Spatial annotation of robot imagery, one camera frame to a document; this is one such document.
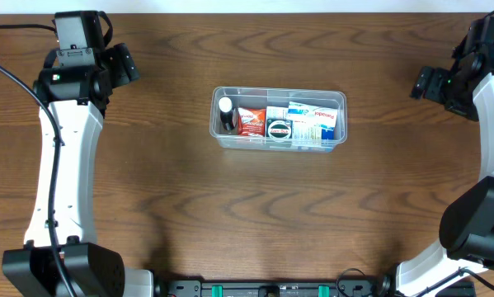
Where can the tall blue medicine box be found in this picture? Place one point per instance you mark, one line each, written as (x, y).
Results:
(304, 135)

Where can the white Panadol box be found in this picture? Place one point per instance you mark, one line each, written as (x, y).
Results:
(313, 115)

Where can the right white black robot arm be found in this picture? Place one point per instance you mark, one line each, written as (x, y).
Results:
(465, 246)

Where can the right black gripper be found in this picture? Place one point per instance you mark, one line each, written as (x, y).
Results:
(424, 83)

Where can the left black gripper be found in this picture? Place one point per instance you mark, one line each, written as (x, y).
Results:
(129, 68)

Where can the red Panadol ActiFast box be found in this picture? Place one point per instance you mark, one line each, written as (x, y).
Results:
(252, 122)

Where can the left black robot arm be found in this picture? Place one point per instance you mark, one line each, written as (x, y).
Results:
(60, 255)

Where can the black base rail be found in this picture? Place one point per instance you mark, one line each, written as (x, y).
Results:
(352, 286)

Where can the clear plastic container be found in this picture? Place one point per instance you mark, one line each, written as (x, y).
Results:
(261, 98)

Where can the dark syrup bottle white cap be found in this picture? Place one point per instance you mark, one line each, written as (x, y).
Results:
(228, 115)

